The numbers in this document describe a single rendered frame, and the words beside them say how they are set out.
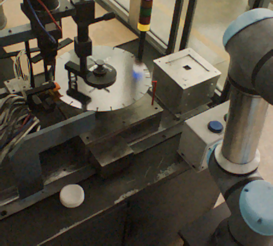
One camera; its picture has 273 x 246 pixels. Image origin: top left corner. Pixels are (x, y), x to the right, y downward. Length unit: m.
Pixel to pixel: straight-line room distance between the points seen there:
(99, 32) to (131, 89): 0.66
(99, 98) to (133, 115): 0.15
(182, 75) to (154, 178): 0.38
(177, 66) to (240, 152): 0.54
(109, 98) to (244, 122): 0.45
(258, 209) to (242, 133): 0.19
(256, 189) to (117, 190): 0.42
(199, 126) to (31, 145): 0.51
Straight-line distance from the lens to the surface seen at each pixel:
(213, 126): 1.16
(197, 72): 1.36
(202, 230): 1.13
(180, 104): 1.32
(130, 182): 1.18
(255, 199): 0.95
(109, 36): 1.74
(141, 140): 1.27
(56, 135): 1.00
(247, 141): 0.89
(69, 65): 1.14
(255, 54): 0.68
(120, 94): 1.14
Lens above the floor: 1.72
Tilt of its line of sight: 44 degrees down
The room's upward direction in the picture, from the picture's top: 7 degrees clockwise
